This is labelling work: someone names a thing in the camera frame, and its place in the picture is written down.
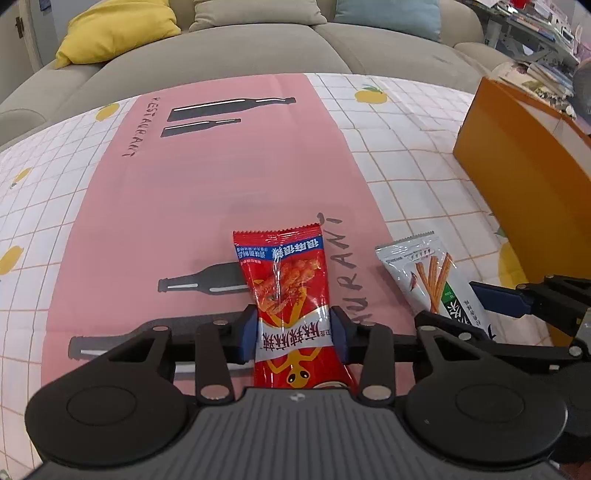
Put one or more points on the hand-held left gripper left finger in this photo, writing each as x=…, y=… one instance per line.
x=247, y=333

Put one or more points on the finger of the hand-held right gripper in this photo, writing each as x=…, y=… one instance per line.
x=501, y=299
x=517, y=353

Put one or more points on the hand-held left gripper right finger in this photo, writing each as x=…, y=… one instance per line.
x=338, y=333

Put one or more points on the red snack packet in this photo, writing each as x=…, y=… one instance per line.
x=291, y=295

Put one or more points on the white stick snack packet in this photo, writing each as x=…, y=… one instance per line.
x=425, y=277

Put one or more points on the orange box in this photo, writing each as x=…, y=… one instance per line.
x=521, y=175

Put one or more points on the pink checked printed tablecloth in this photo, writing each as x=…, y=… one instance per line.
x=184, y=207

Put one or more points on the stack of magazines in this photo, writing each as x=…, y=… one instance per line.
x=535, y=78

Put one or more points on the dark grey object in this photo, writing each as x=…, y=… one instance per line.
x=582, y=90

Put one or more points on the grey shelf with books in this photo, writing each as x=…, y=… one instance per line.
x=535, y=27

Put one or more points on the beige sofa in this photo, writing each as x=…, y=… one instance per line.
x=231, y=50

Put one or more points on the light blue cushion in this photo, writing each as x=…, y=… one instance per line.
x=392, y=16

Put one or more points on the beige cushion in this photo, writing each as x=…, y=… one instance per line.
x=263, y=11

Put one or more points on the yellow cushion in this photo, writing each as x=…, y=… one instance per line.
x=115, y=32

